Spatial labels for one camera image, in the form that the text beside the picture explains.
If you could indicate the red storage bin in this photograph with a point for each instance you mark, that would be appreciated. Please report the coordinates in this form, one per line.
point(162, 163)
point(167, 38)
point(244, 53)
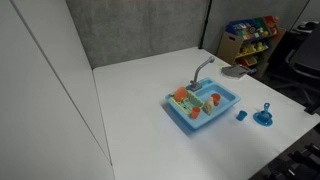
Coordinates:
point(270, 20)

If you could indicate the black office chair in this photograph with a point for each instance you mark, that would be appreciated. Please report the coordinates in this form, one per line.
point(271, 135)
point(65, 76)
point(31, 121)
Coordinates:
point(306, 60)

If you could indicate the blue toy plate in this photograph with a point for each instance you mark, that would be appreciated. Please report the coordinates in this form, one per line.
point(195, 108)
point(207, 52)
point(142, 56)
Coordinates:
point(267, 123)

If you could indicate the yellow storage bin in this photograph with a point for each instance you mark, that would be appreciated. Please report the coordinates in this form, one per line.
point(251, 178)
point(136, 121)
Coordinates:
point(250, 50)

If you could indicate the light blue toy sink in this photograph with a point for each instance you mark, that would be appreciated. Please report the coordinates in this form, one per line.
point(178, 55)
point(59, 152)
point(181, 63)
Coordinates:
point(227, 94)

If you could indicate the small blue toy cup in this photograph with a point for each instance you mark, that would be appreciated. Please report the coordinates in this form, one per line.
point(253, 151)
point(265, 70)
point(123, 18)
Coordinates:
point(242, 115)

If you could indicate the green storage bin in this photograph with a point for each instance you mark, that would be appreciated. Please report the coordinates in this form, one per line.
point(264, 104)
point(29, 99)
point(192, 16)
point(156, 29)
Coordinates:
point(259, 24)

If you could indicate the black vertical pole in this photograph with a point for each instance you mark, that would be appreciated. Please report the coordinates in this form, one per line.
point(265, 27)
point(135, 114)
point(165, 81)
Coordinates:
point(204, 30)

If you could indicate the yellow green dish rack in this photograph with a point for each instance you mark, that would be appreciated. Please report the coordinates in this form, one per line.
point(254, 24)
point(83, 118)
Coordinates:
point(188, 102)

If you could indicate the blue storage bin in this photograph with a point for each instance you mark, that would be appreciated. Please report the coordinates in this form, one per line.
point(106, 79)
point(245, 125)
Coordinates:
point(238, 27)

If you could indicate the grey toy faucet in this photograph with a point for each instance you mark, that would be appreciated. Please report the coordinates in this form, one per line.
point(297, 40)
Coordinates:
point(199, 71)

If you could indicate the wooden toy storage shelf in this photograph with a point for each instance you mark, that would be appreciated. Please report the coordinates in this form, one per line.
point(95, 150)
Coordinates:
point(226, 46)

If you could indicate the blue toy ladle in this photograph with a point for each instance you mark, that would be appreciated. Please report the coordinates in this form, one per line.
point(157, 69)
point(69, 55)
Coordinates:
point(266, 107)

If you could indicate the cream toy sponge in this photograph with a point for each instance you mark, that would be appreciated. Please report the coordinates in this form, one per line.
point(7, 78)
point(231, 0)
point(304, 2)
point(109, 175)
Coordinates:
point(209, 106)

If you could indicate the black tripod stand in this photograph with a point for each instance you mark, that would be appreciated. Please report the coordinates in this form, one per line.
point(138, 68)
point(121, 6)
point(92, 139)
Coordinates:
point(305, 160)

